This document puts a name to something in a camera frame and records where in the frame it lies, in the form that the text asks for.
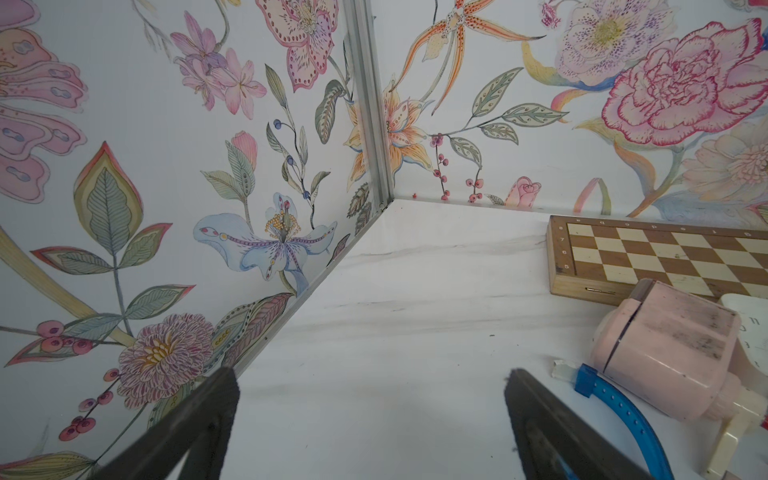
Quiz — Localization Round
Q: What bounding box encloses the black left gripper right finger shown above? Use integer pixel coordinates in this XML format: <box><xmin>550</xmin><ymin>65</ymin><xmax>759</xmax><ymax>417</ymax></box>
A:
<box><xmin>504</xmin><ymin>369</ymin><xmax>651</xmax><ymax>480</ymax></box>

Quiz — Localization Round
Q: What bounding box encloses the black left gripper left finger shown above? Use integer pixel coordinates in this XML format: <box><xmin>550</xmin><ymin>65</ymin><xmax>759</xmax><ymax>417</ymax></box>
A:
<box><xmin>96</xmin><ymin>367</ymin><xmax>240</xmax><ymax>480</ymax></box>

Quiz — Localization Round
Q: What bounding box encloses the blue translucent wristwatch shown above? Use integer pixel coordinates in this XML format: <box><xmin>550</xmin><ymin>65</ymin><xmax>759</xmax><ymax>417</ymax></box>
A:
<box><xmin>551</xmin><ymin>359</ymin><xmax>674</xmax><ymax>480</ymax></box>

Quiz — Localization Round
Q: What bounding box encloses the pink toy music box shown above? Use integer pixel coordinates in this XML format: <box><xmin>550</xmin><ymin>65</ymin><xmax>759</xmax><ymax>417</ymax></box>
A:
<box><xmin>589</xmin><ymin>277</ymin><xmax>768</xmax><ymax>480</ymax></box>

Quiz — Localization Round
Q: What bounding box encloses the wooden chessboard box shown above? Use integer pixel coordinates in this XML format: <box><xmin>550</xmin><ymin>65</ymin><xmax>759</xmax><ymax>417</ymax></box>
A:
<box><xmin>546</xmin><ymin>216</ymin><xmax>767</xmax><ymax>305</ymax></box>

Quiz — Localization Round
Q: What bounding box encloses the white square alarm clock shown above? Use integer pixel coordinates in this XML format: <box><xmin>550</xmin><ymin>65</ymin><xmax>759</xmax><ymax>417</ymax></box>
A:
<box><xmin>720</xmin><ymin>293</ymin><xmax>768</xmax><ymax>397</ymax></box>

